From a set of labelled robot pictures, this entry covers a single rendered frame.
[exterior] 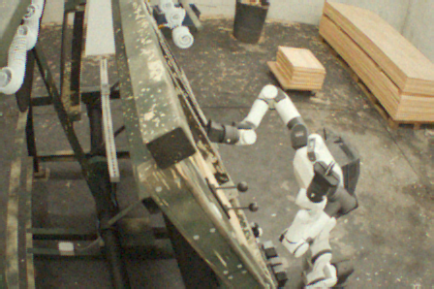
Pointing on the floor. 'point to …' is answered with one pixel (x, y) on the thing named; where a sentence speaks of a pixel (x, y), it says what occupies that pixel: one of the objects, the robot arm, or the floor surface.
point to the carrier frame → (186, 256)
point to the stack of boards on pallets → (381, 63)
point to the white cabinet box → (100, 28)
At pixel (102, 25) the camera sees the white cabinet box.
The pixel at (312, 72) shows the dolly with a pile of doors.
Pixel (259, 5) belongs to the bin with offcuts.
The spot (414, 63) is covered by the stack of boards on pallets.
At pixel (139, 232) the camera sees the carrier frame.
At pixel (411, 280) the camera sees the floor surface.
